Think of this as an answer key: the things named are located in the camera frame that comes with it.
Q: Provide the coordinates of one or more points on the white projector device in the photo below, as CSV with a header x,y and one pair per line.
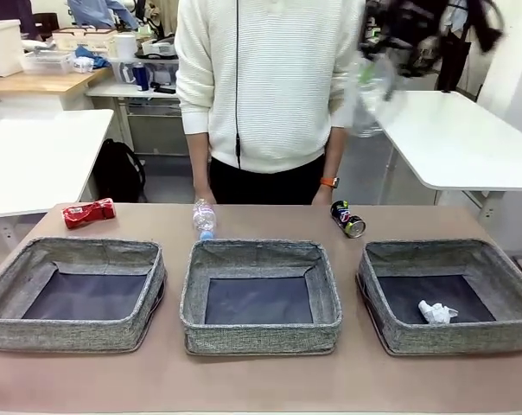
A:
x,y
159,48

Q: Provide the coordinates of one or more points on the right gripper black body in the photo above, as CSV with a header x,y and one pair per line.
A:
x,y
408,26

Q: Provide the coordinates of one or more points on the person's black trousers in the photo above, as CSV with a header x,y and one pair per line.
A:
x,y
265,186

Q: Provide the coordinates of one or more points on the grey fabric basket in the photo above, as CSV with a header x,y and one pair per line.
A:
x,y
460,339
261,337
10,328

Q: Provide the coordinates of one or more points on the wooden workbench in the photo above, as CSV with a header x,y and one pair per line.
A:
x,y
36,82

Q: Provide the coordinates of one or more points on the white desk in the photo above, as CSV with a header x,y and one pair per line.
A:
x,y
36,151
460,138
114,90

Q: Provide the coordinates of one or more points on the black backpack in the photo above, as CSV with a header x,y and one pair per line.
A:
x,y
118,173

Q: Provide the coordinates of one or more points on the white storage box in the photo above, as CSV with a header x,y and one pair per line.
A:
x,y
1,47

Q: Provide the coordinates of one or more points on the person's white knit sweater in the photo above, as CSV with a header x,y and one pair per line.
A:
x,y
265,86

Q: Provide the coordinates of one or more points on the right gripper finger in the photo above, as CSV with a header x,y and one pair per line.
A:
x,y
380,47
394,80

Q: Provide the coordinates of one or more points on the person in blue shirt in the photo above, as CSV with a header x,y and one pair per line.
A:
x,y
94,13

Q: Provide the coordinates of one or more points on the person's right hand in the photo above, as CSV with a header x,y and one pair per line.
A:
x,y
204,193

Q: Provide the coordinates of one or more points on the blue cloth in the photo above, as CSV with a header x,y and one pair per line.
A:
x,y
94,58

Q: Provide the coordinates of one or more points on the crushed blue soda can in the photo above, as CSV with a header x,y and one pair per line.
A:
x,y
347,218

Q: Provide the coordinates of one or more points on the white paper roll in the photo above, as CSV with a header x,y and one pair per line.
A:
x,y
125,45

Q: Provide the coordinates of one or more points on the crushed clear plastic bottle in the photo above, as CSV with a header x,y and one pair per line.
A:
x,y
364,112

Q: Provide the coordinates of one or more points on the clear plastic bin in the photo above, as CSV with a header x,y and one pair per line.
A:
x,y
45,62

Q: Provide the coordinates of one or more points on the crushed red soda can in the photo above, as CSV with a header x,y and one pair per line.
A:
x,y
88,214

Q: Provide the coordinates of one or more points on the person's left hand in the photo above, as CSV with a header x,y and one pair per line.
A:
x,y
323,198

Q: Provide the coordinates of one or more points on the person's right forearm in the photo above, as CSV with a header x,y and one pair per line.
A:
x,y
199,160

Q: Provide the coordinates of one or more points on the crushed bottle with pink label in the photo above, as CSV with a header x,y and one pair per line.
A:
x,y
205,220

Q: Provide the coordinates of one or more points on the white paper ball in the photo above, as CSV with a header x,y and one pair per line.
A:
x,y
436,313

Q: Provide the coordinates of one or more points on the blue drink bottle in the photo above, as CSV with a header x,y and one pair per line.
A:
x,y
141,77

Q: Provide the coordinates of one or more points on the person's left forearm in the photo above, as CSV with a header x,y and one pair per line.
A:
x,y
333,151

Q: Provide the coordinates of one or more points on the light wooden crate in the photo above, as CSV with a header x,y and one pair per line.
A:
x,y
86,41

